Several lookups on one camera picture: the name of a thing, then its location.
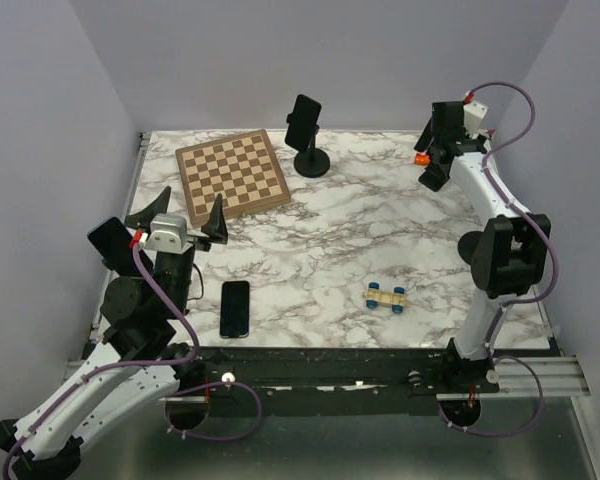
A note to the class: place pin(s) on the black left edge phone stand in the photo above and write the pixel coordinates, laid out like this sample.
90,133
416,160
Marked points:
122,263

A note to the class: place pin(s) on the wooden toy car blue wheels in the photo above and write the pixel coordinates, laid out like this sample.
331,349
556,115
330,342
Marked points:
395,299

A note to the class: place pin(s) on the wooden chessboard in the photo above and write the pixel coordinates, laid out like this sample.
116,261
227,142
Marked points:
243,169

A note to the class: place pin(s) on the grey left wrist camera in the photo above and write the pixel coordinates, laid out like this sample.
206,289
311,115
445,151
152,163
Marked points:
168,234

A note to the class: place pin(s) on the black round-base pole phone stand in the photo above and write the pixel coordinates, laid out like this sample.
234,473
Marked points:
314,162

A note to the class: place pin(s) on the black phone with silver edge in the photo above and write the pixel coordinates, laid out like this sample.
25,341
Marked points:
425,139

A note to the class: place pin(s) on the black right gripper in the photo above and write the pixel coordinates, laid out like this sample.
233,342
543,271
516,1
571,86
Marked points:
483,140

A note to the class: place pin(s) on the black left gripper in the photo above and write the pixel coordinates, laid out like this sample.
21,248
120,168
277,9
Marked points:
216,227

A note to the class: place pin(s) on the black folding phone stand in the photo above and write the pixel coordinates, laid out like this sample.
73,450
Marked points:
435,176

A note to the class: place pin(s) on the aluminium frame rail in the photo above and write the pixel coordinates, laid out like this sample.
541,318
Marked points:
557,376

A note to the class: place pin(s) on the orange plastic block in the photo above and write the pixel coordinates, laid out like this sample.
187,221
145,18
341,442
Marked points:
421,159

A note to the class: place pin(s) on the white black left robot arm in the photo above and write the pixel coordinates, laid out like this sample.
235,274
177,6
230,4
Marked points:
152,256

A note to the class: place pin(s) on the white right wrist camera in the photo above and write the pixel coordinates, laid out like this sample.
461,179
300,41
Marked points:
474,114

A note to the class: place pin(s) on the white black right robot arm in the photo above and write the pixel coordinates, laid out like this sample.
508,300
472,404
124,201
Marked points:
507,256

